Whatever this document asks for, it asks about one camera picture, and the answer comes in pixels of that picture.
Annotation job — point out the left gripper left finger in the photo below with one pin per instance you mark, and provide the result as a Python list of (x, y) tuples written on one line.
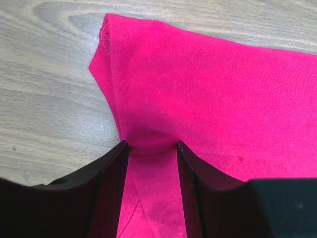
[(83, 204)]

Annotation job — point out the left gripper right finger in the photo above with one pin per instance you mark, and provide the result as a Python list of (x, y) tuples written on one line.
[(217, 205)]

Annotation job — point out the pink t shirt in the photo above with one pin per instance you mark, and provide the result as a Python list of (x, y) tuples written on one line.
[(251, 112)]

